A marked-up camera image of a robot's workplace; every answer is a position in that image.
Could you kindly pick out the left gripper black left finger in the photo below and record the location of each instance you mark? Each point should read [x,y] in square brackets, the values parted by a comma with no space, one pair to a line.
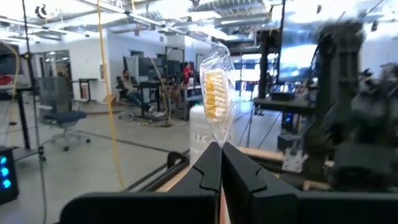
[174,205]

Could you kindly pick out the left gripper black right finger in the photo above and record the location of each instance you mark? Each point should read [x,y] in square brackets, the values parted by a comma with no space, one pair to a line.
[280,208]

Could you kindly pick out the orange toothbrush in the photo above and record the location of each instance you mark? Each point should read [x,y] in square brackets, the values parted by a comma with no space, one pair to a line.
[216,96]

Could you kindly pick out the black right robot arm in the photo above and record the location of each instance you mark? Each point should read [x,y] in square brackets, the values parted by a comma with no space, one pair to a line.
[339,77]

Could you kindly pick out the white green wipes canister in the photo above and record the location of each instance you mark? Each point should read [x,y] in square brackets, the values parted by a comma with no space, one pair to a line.
[199,137]

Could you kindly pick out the black monitor bench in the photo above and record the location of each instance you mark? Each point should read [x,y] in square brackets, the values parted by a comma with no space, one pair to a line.
[284,104]

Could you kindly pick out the black office desk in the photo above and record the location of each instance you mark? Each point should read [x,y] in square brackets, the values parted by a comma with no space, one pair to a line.
[149,84]

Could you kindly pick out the person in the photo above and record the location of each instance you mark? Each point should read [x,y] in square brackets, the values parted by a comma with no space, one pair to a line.
[129,90]
[187,73]

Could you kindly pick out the grey chair with blue seat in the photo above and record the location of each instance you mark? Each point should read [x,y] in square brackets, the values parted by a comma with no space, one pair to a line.
[62,115]

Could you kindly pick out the large bright monitor screen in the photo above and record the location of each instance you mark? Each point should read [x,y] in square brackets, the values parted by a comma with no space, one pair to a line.
[297,62]

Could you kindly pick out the black computer with blue lights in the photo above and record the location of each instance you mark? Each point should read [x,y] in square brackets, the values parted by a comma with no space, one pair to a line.
[7,174]

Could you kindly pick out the black side table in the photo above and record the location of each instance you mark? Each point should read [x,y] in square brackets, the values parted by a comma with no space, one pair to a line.
[15,90]

